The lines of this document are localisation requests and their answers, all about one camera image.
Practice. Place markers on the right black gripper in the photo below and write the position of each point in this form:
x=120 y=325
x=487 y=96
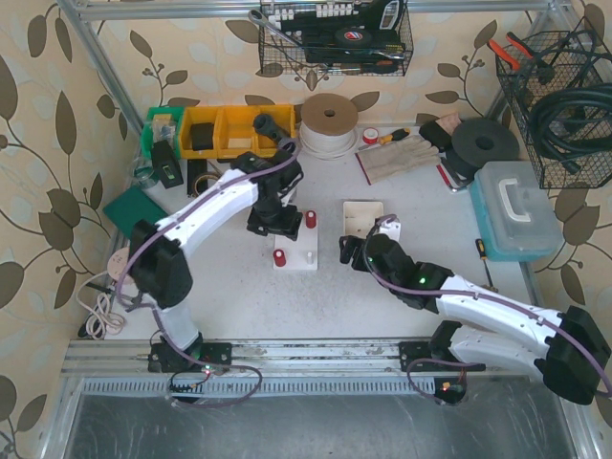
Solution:
x=350 y=250

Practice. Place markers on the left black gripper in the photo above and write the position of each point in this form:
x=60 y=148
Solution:
x=273 y=224

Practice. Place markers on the white spring tray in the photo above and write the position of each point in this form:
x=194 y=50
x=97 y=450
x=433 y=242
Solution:
x=359 y=217

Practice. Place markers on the large red spring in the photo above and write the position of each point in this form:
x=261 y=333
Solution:
x=310 y=219
x=279 y=258

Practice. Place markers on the white peg base plate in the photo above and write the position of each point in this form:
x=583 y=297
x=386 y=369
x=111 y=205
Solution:
x=301 y=254

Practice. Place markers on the brown tape roll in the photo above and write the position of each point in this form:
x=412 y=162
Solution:
x=202 y=181

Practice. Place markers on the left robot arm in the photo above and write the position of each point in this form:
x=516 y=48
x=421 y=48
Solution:
x=158 y=253

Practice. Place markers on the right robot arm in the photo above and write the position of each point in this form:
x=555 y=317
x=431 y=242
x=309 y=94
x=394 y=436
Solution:
x=565 y=350

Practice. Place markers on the black ribbed block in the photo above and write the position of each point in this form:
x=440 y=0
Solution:
x=194 y=168

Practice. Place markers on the yellow bin with card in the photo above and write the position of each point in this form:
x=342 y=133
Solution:
x=234 y=131

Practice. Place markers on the grey pipe fitting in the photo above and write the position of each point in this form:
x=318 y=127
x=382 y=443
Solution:
x=265 y=125

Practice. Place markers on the yellow bin with pipe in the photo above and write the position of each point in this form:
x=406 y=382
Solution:
x=284 y=115

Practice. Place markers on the yellow bin with black box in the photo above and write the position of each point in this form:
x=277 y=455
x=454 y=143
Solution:
x=196 y=137

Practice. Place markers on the small yellow black screwdriver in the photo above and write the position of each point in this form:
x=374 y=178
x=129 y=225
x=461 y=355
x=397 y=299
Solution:
x=479 y=244

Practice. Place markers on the white work glove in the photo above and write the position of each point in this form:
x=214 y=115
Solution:
x=398 y=157

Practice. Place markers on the black green meter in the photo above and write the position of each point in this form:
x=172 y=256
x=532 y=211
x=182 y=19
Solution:
x=166 y=164

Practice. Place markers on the red white tape roll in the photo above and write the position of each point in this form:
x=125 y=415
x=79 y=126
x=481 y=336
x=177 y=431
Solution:
x=370 y=135

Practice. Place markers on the clear glass jar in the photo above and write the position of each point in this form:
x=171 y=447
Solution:
x=143 y=173

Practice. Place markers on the green plastic case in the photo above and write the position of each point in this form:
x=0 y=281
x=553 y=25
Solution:
x=132 y=206

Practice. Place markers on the black brush block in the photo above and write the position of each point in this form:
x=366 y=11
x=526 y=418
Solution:
x=439 y=132

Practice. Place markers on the green storage bin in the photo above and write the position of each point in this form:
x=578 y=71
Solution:
x=162 y=124

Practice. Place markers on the teal clear toolbox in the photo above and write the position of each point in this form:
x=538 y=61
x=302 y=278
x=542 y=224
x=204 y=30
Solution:
x=514 y=216

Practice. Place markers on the black foam disc spool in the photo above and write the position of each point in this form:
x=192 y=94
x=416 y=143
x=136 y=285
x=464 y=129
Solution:
x=476 y=142

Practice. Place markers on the round beige power socket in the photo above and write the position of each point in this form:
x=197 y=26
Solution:
x=117 y=263

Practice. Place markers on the black tape roll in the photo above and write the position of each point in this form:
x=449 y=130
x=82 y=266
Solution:
x=353 y=38

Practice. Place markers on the silver wrench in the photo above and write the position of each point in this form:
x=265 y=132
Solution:
x=260 y=20

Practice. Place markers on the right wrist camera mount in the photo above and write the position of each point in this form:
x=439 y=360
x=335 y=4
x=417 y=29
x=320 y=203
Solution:
x=390 y=225

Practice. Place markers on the aluminium front rail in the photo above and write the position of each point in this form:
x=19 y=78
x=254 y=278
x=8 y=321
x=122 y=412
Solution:
x=250 y=359

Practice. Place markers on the red handled tool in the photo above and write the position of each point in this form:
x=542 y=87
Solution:
x=454 y=182

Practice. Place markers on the white cable spool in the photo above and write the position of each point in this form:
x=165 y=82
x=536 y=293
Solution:
x=328 y=127

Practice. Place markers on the centre wire basket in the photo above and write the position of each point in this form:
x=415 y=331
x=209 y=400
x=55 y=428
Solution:
x=314 y=23

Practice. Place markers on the wire basket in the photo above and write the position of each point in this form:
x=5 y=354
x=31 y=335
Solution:
x=562 y=107
x=314 y=23

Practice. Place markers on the orange handled pliers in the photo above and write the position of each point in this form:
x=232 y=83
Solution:
x=506 y=54

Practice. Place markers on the right wire basket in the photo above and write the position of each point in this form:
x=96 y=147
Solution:
x=562 y=107

